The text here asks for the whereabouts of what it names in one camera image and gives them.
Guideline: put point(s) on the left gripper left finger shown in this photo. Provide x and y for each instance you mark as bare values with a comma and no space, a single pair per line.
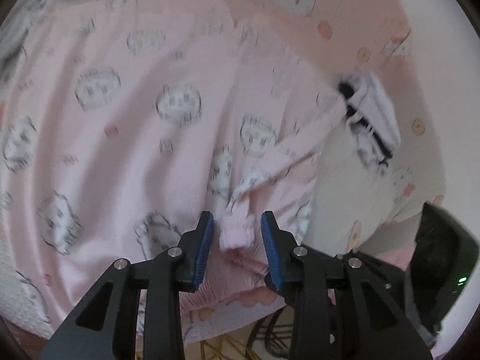
103,324

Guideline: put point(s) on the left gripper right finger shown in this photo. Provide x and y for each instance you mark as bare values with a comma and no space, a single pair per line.
350,306

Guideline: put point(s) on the pink cartoon print pajama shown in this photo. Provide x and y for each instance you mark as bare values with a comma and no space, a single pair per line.
125,120

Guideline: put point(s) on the folded white black clothes stack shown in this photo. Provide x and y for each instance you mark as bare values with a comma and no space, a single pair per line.
370,118

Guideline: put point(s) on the pink Hello Kitty sofa cover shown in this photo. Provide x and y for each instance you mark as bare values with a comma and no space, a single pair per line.
337,37

